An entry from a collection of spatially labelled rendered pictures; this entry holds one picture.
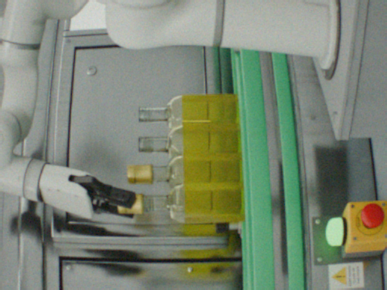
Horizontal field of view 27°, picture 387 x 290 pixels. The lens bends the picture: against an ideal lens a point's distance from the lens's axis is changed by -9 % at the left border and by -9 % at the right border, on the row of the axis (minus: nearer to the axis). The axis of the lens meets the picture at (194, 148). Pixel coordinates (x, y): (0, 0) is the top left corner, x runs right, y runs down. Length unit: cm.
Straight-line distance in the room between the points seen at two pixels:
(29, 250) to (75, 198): 20
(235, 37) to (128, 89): 66
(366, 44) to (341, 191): 38
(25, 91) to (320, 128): 55
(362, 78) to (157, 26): 28
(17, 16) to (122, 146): 41
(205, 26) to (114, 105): 65
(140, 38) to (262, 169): 36
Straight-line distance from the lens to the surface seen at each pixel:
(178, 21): 111
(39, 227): 162
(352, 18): 102
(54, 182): 146
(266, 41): 112
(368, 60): 105
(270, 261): 131
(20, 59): 145
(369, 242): 125
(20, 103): 156
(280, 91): 144
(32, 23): 144
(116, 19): 111
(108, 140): 168
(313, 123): 140
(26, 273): 159
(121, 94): 174
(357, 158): 138
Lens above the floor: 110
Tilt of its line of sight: 2 degrees down
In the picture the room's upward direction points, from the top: 91 degrees counter-clockwise
